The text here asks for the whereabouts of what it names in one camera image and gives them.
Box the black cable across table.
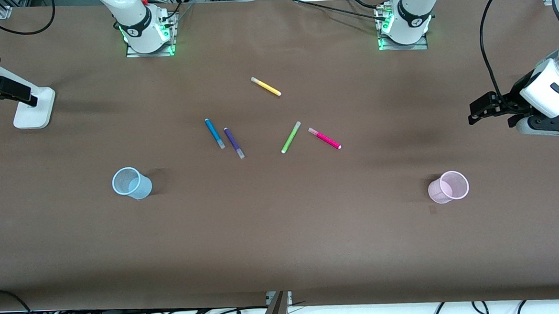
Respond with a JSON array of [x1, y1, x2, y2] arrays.
[[290, 0, 390, 27]]

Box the yellow marker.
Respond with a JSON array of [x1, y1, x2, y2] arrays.
[[250, 75, 282, 98]]

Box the green marker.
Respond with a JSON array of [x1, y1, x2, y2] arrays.
[[279, 121, 303, 154]]

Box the white stand with pole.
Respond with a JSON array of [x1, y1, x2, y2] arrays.
[[0, 43, 58, 131]]

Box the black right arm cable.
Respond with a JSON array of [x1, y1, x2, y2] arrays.
[[0, 0, 58, 37]]

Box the light blue plastic cup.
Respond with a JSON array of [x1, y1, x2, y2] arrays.
[[111, 166, 153, 202]]

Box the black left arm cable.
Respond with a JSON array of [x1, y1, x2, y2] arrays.
[[477, 0, 529, 100]]

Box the purple marker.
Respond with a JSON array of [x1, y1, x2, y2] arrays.
[[224, 126, 246, 160]]

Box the brown table cover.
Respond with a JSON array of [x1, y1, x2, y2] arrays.
[[0, 0, 559, 314]]

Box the light pink plastic cup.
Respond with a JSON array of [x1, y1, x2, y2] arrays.
[[427, 170, 470, 205]]

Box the blue marker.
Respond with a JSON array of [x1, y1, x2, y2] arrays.
[[204, 117, 226, 150]]

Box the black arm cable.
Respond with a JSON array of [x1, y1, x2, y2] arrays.
[[477, 0, 529, 100], [0, 0, 58, 37]]

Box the pink marker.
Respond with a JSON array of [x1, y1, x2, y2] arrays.
[[308, 126, 342, 152]]

